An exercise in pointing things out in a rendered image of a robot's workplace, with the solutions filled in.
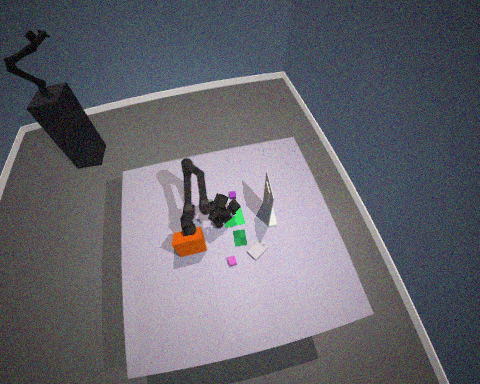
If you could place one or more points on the green square zone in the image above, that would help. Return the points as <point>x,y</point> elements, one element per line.
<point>238,219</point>

